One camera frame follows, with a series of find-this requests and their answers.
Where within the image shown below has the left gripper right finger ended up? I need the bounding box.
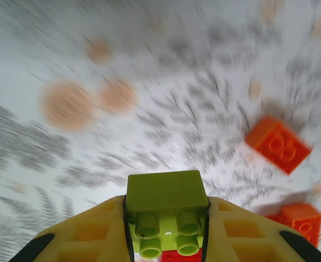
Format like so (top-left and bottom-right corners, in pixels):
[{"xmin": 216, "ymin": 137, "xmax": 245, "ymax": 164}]
[{"xmin": 203, "ymin": 196, "xmax": 321, "ymax": 262}]

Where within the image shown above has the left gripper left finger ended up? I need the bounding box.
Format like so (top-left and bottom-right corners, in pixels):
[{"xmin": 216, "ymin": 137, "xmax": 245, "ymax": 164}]
[{"xmin": 15, "ymin": 195, "xmax": 135, "ymax": 262}]

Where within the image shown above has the green small lego brick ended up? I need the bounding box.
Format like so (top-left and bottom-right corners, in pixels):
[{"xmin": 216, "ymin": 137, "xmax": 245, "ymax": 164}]
[{"xmin": 125, "ymin": 170, "xmax": 210, "ymax": 259}]

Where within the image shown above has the red two-by-four lego brick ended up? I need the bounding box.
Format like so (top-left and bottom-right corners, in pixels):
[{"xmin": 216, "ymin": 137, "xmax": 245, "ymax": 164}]
[{"xmin": 160, "ymin": 247, "xmax": 205, "ymax": 262}]

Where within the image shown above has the orange two-by-two lego brick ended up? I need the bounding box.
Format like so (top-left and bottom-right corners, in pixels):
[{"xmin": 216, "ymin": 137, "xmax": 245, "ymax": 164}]
[{"xmin": 245, "ymin": 116, "xmax": 313, "ymax": 175}]

